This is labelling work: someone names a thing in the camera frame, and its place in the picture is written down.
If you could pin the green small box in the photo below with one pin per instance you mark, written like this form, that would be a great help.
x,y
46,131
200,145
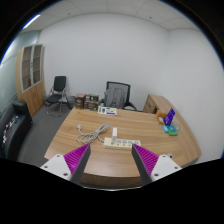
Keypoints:
x,y
173,133

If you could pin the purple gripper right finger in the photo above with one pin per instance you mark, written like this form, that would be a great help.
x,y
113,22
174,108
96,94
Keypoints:
x,y
151,166

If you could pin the white charger plug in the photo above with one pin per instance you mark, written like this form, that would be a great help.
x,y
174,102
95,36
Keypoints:
x,y
114,133

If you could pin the brown cardboard box left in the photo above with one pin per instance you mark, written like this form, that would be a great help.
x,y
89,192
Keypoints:
x,y
79,101

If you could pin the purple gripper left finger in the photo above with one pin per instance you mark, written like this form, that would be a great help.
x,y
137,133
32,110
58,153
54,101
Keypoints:
x,y
69,166

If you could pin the black folding visitor chair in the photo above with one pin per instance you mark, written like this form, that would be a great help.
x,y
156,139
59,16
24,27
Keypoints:
x,y
57,94

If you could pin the orange small box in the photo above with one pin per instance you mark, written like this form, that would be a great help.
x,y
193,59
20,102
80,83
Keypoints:
x,y
160,116

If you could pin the dark cardboard box right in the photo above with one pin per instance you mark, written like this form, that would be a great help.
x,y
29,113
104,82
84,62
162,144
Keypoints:
x,y
91,102

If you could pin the wooden side cabinet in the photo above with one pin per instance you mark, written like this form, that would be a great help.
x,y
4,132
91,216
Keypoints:
x,y
154,103

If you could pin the black leather sofa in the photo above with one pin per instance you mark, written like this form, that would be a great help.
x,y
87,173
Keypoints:
x,y
15,124

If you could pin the purple box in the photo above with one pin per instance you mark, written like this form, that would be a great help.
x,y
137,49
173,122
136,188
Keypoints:
x,y
169,117

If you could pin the wooden glass-door cabinet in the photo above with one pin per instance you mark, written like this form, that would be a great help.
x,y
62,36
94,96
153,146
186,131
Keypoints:
x,y
29,77

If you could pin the blue small packet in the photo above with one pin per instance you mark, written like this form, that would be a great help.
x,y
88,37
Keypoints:
x,y
169,128

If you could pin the grey mesh office chair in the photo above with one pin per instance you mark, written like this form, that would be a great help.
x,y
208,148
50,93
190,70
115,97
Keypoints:
x,y
117,95

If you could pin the white power strip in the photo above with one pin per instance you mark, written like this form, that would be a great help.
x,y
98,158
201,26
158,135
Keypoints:
x,y
122,144

